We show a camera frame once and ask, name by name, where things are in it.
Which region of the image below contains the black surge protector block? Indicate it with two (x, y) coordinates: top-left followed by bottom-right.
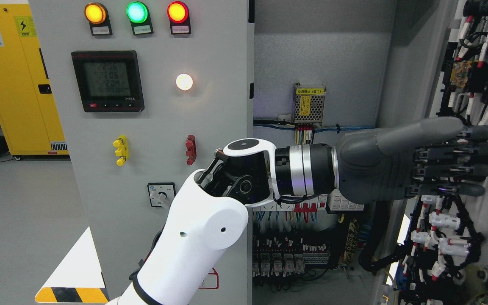
(326, 189), (365, 213)

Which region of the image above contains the white socket breaker row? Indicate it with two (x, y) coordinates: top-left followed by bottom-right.
(252, 198), (327, 213)

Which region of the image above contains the yellow safety cabinet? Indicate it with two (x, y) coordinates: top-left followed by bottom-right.
(0, 3), (69, 158)

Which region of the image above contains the metal mesh power supply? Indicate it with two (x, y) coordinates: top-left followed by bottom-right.
(291, 82), (327, 127)

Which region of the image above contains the white indicator lamp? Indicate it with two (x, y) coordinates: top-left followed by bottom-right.
(175, 73), (194, 91)

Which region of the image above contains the red terminal post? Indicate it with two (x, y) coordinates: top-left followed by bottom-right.
(185, 134), (197, 166)

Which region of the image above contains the green indicator lamp left door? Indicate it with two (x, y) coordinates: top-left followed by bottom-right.
(125, 1), (154, 36)

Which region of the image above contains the red indicator lamp left door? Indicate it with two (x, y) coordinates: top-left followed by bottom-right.
(167, 1), (191, 35)

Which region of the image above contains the grey robot hand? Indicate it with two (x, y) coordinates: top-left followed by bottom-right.
(335, 116), (488, 205)

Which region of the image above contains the black right cable conduit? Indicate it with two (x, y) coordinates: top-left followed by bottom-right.
(358, 199), (410, 274)

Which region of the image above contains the yellow indicator lamp left door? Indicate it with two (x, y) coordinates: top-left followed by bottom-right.
(84, 2), (112, 36)

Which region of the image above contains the grey cabinet door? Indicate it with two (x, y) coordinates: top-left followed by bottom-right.
(358, 0), (488, 305)
(29, 0), (254, 299)

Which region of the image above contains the yellow terminal post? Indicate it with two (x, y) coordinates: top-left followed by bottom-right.
(113, 134), (130, 166)

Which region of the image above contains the lower relay terminal row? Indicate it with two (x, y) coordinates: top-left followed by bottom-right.
(251, 229), (337, 280)

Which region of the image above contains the black digital power meter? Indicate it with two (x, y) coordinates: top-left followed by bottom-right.
(71, 50), (144, 113)

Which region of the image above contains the red electric hazard sticker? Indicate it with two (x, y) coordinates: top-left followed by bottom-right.
(198, 268), (219, 290)

